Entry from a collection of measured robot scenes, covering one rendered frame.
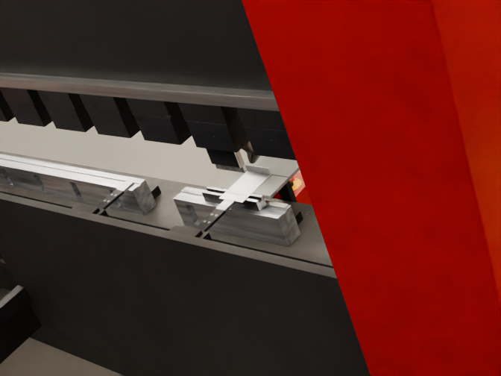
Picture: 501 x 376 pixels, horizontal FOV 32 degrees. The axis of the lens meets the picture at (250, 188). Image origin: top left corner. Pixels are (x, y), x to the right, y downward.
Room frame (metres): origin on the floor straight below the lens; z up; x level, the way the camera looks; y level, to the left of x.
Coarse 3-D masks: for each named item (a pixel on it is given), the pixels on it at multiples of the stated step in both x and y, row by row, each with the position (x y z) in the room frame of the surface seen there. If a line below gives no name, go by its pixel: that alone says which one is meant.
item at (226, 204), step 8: (224, 200) 2.01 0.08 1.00; (232, 200) 2.00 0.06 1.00; (216, 208) 1.99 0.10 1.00; (224, 208) 1.97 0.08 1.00; (208, 216) 1.97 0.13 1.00; (216, 216) 1.95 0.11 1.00; (200, 224) 1.95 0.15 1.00; (208, 224) 1.93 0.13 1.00; (176, 232) 1.90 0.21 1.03; (184, 232) 1.89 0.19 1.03; (192, 232) 1.87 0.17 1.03; (200, 232) 1.86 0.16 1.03; (208, 232) 1.87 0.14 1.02
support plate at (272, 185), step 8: (248, 160) 2.18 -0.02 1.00; (256, 160) 2.16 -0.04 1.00; (264, 160) 2.15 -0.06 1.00; (272, 160) 2.13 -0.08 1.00; (280, 160) 2.11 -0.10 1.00; (288, 160) 2.10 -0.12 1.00; (296, 160) 2.08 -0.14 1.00; (272, 168) 2.09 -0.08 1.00; (280, 168) 2.08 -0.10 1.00; (288, 168) 2.06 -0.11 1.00; (296, 168) 2.05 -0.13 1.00; (232, 176) 2.13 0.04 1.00; (240, 176) 2.11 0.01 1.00; (272, 176) 2.05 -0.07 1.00; (288, 176) 2.02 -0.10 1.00; (224, 184) 2.10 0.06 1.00; (232, 184) 2.09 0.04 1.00; (264, 184) 2.03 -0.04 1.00; (272, 184) 2.01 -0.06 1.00; (280, 184) 1.99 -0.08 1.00; (256, 192) 2.00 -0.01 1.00; (264, 192) 1.99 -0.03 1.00; (272, 192) 1.97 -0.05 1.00
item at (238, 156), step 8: (208, 152) 2.05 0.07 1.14; (216, 152) 2.02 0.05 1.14; (224, 152) 2.00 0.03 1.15; (232, 152) 1.98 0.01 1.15; (240, 152) 1.99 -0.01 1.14; (216, 160) 2.03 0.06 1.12; (224, 160) 2.01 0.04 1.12; (232, 160) 1.99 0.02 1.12; (240, 160) 1.98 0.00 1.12; (224, 168) 2.03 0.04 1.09; (232, 168) 2.01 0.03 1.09; (240, 168) 1.99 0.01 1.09
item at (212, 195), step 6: (204, 192) 2.10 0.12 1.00; (210, 192) 2.09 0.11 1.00; (216, 192) 2.09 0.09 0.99; (222, 192) 2.08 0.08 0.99; (204, 198) 2.11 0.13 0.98; (210, 198) 2.09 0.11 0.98; (216, 198) 2.07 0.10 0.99; (252, 198) 1.99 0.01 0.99; (258, 198) 1.98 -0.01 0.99; (234, 204) 2.02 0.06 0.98; (240, 204) 2.00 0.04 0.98; (246, 204) 1.99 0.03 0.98; (252, 204) 1.97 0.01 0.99; (258, 204) 1.96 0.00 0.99; (264, 204) 1.97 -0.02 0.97; (258, 210) 1.96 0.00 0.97
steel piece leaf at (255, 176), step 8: (248, 168) 2.12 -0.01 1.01; (256, 168) 2.09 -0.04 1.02; (264, 168) 2.07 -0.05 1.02; (248, 176) 2.09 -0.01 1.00; (256, 176) 2.08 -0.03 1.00; (264, 176) 2.06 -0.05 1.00; (240, 184) 2.07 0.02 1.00; (248, 184) 2.05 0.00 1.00; (256, 184) 2.04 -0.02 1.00; (232, 192) 2.04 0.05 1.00; (240, 192) 2.03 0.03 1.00; (248, 192) 2.01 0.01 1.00
